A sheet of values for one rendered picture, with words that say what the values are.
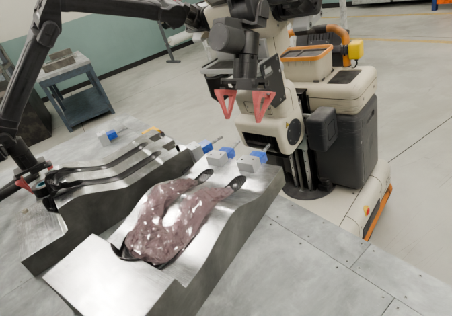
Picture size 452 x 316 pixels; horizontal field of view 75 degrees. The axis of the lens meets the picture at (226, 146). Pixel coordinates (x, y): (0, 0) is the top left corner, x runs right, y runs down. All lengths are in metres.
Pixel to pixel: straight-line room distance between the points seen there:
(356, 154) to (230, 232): 0.88
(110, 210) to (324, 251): 0.56
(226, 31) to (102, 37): 6.77
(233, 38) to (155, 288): 0.49
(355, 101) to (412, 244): 0.78
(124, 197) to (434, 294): 0.71
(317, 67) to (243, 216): 0.82
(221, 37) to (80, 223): 0.58
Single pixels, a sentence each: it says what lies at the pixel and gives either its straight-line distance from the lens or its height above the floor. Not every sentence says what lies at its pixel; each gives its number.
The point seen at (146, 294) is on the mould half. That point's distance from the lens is 0.54.
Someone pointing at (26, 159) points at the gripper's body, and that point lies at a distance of 1.22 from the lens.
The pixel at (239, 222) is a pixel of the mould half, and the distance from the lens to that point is 0.64.
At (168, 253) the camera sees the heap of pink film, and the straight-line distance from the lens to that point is 0.62.
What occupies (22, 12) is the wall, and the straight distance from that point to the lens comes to 7.32.
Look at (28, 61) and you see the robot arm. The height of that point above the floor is 1.24.
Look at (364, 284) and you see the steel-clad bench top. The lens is 0.60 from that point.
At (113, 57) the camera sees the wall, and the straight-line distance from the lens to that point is 7.42.
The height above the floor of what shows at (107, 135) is 0.84.
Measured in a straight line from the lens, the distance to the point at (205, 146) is 0.98.
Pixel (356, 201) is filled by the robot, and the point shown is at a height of 0.28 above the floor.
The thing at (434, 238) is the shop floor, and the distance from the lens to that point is 1.76.
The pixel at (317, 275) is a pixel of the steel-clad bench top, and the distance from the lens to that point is 0.61.
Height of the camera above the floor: 1.30
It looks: 30 degrees down
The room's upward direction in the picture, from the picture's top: 18 degrees counter-clockwise
